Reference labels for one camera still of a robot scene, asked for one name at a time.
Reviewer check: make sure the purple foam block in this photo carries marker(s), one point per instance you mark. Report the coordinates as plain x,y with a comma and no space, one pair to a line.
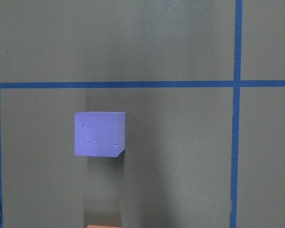
99,134

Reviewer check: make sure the orange foam block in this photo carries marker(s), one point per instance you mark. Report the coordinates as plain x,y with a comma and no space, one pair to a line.
99,226

